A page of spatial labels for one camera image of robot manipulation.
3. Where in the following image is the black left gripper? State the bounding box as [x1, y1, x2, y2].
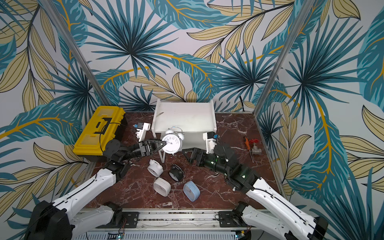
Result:
[120, 138, 169, 162]

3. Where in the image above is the white metal twin-bell clock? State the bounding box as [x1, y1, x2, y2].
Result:
[162, 126, 185, 155]

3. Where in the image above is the white plastic twin-bell clock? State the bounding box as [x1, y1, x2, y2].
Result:
[147, 159, 164, 178]

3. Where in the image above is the black twin-bell alarm clock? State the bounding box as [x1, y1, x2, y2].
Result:
[169, 164, 185, 182]

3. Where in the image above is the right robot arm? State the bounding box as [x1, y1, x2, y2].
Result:
[182, 144, 328, 240]

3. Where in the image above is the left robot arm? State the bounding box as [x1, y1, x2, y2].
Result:
[24, 139, 167, 240]

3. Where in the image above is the white two-tier shelf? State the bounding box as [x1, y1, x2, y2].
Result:
[151, 100, 217, 163]

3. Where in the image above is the blue square alarm clock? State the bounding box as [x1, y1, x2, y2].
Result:
[183, 181, 201, 202]

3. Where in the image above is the white square alarm clock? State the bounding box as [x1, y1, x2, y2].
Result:
[153, 178, 171, 197]

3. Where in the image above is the yellow black toolbox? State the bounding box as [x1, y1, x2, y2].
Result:
[73, 106, 127, 163]

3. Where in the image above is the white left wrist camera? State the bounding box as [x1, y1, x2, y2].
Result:
[134, 123, 151, 142]

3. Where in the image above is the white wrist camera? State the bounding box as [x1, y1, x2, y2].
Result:
[203, 132, 218, 154]
[134, 123, 151, 142]

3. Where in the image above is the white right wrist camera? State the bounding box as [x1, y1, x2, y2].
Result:
[203, 132, 218, 154]

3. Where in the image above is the orange handled screwdriver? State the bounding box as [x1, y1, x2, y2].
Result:
[244, 136, 254, 163]

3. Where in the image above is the metal valve red handle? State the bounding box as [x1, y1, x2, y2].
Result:
[250, 139, 262, 155]

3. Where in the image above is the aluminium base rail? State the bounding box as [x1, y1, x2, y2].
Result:
[71, 208, 301, 240]

